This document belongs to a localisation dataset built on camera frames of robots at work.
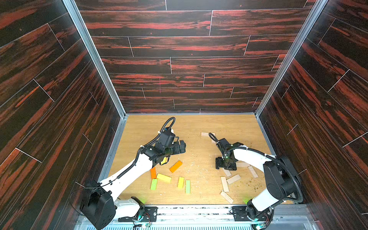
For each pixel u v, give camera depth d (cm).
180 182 84
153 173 89
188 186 82
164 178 87
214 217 74
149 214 73
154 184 83
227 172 88
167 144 62
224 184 84
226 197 78
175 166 92
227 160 75
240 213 73
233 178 84
